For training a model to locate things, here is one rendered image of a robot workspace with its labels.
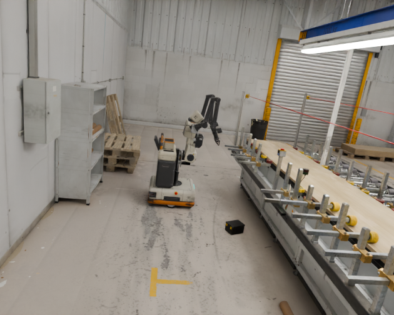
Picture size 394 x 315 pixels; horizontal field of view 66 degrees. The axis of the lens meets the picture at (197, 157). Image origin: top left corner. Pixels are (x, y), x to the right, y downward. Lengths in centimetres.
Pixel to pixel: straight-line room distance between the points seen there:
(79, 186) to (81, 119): 91
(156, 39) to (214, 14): 198
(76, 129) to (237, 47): 736
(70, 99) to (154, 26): 662
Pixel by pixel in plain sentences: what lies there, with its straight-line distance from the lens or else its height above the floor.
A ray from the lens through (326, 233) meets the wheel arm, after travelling 235.
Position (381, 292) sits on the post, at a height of 86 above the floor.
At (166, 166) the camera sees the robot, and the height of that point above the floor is 61.
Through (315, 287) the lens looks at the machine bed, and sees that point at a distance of 322.
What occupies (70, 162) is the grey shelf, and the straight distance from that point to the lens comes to 427.
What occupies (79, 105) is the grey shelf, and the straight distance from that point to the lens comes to 408.
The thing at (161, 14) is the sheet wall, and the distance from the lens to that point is 1042.
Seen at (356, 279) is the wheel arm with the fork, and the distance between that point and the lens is 194.
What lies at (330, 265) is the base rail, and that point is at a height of 70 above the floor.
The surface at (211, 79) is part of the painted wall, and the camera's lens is 1038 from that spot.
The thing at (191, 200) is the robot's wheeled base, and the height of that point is 16.
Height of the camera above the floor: 190
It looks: 15 degrees down
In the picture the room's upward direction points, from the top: 8 degrees clockwise
